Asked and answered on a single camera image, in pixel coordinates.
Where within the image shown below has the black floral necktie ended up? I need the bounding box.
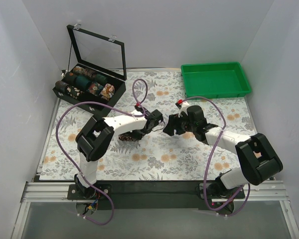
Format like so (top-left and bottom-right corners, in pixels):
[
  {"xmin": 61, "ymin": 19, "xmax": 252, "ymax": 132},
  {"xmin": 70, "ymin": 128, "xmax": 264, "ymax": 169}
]
[{"xmin": 119, "ymin": 132, "xmax": 142, "ymax": 141}]

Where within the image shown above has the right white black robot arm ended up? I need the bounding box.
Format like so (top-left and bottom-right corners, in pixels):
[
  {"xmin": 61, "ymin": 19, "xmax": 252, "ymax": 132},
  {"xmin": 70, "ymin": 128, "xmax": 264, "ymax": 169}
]
[{"xmin": 163, "ymin": 106, "xmax": 283, "ymax": 198}]

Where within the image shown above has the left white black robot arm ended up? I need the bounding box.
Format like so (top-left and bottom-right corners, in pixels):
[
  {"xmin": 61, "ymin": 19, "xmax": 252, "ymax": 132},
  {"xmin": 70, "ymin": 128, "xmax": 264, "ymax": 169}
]
[{"xmin": 75, "ymin": 109, "xmax": 163, "ymax": 199}]

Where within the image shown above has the floral patterned table mat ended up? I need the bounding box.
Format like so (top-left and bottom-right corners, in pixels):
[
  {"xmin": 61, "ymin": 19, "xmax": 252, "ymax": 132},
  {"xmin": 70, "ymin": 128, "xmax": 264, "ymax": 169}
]
[{"xmin": 38, "ymin": 71, "xmax": 256, "ymax": 181}]

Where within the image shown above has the green plastic tray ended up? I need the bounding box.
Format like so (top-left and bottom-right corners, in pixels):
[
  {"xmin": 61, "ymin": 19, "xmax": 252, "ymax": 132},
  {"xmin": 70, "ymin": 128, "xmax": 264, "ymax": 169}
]
[{"xmin": 181, "ymin": 62, "xmax": 252, "ymax": 99}]

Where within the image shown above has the rolled cream red tie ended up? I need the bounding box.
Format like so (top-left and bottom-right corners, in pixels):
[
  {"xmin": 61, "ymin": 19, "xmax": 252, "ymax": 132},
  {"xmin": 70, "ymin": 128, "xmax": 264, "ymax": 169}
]
[{"xmin": 100, "ymin": 84, "xmax": 115, "ymax": 101}]

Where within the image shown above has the rolled navy floral tie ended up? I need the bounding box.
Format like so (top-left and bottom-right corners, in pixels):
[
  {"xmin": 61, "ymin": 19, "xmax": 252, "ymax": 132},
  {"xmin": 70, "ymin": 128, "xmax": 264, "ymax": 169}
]
[{"xmin": 87, "ymin": 82, "xmax": 104, "ymax": 96}]

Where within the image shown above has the black tie display box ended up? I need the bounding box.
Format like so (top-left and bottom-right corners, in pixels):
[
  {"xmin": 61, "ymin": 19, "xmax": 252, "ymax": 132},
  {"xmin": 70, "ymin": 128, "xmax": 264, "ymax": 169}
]
[{"xmin": 52, "ymin": 24, "xmax": 127, "ymax": 117}]

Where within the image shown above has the rolled dark green tie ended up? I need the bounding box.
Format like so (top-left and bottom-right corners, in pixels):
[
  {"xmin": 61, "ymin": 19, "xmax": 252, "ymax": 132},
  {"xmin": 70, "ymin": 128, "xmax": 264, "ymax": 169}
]
[{"xmin": 91, "ymin": 73, "xmax": 108, "ymax": 86}]

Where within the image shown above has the rolled teal tie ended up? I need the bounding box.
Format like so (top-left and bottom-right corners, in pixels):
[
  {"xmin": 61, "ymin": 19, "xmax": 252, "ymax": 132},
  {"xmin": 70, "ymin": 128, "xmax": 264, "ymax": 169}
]
[{"xmin": 75, "ymin": 75, "xmax": 92, "ymax": 91}]

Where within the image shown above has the rolled black floral tie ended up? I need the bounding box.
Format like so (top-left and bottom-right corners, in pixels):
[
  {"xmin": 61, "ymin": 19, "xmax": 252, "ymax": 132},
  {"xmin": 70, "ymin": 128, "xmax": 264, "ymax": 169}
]
[{"xmin": 65, "ymin": 85, "xmax": 83, "ymax": 99}]

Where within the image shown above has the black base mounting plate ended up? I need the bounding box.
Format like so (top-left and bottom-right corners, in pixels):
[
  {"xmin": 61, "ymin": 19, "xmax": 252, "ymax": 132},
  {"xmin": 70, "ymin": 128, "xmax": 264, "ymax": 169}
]
[{"xmin": 67, "ymin": 180, "xmax": 246, "ymax": 210}]

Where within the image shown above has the rolled brown patterned tie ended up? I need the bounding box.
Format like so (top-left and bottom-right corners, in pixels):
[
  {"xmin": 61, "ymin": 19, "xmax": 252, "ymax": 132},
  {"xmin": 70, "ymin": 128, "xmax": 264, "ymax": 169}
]
[{"xmin": 72, "ymin": 66, "xmax": 95, "ymax": 78}]

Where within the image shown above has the rolled dark purple tie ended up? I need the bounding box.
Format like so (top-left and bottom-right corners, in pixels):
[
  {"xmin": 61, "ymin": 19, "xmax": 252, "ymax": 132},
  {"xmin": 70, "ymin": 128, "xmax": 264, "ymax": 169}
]
[{"xmin": 55, "ymin": 81, "xmax": 68, "ymax": 93}]

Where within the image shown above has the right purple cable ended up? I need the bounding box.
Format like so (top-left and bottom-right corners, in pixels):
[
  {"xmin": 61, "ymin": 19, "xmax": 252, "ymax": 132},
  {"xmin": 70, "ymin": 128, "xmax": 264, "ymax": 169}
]
[{"xmin": 176, "ymin": 97, "xmax": 252, "ymax": 218}]

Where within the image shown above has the purple cable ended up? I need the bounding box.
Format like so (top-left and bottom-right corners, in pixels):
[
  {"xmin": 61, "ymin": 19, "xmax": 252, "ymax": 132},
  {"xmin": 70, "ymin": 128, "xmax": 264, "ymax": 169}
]
[
  {"xmin": 55, "ymin": 79, "xmax": 148, "ymax": 226},
  {"xmin": 176, "ymin": 97, "xmax": 252, "ymax": 218}
]

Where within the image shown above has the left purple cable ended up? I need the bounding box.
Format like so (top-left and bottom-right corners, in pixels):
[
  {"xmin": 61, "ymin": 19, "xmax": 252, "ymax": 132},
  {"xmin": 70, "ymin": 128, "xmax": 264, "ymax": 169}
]
[{"xmin": 55, "ymin": 79, "xmax": 148, "ymax": 226}]

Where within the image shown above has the aluminium frame rail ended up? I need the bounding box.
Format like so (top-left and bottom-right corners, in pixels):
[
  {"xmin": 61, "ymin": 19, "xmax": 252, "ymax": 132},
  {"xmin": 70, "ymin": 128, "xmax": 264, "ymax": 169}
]
[{"xmin": 11, "ymin": 180, "xmax": 299, "ymax": 239}]

